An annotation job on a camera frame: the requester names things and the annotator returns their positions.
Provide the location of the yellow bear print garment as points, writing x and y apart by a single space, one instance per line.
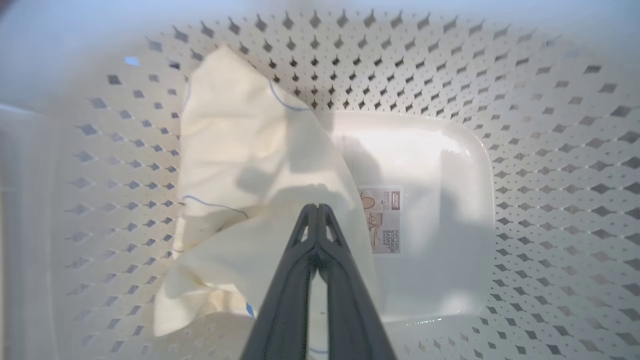
240 150

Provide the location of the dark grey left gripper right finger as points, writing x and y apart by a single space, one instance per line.
350 310

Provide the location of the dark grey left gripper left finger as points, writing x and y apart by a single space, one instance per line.
285 310

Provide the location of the white perforated laundry basket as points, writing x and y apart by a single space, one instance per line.
525 175

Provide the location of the basket product label sticker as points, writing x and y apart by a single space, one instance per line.
385 220

